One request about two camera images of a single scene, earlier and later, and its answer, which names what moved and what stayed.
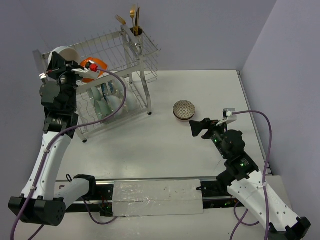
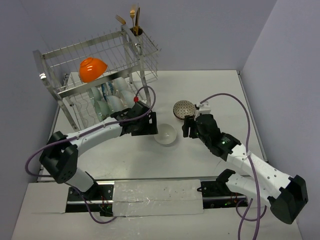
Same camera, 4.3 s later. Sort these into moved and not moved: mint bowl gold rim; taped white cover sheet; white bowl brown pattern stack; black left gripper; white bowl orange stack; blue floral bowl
Moved: black left gripper; white bowl brown pattern stack
Not moved: blue floral bowl; taped white cover sheet; white bowl orange stack; mint bowl gold rim
